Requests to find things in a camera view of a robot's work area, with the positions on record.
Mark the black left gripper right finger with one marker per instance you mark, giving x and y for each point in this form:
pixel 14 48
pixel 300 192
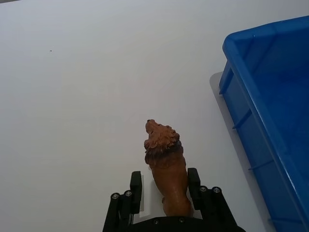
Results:
pixel 209 203

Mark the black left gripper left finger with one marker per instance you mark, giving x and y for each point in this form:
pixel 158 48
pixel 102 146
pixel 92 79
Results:
pixel 126 203

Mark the brown toy lion figure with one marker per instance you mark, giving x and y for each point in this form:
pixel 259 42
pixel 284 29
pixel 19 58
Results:
pixel 166 166

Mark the blue plastic bin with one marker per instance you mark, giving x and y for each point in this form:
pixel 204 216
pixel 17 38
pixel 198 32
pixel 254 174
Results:
pixel 270 116

